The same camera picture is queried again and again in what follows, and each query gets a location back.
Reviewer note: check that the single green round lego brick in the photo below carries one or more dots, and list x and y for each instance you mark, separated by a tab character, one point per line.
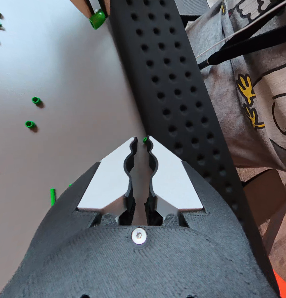
97	19

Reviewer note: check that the orange cone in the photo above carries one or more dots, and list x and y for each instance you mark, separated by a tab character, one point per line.
284	287

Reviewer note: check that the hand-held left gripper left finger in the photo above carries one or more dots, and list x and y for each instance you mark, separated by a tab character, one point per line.
105	184

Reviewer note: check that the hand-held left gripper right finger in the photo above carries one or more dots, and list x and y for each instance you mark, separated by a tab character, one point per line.
173	184

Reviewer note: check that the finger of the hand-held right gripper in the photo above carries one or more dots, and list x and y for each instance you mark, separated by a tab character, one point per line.
106	5
81	5

